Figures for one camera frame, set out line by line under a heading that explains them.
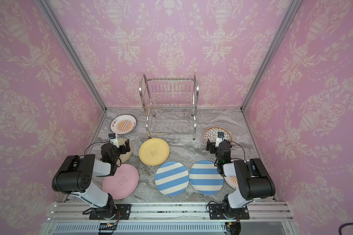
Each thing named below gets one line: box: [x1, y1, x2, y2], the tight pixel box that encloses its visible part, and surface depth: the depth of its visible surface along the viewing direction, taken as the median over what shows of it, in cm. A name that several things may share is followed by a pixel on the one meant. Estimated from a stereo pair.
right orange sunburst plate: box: [223, 176, 239, 190], surface depth 85 cm
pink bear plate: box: [102, 163, 140, 200], surface depth 86 cm
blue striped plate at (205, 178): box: [189, 160, 225, 196], surface depth 86 cm
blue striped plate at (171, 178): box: [154, 161, 190, 197], surface depth 87 cm
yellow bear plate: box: [138, 138, 171, 166], surface depth 97 cm
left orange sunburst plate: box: [109, 114, 138, 135], surface depth 112 cm
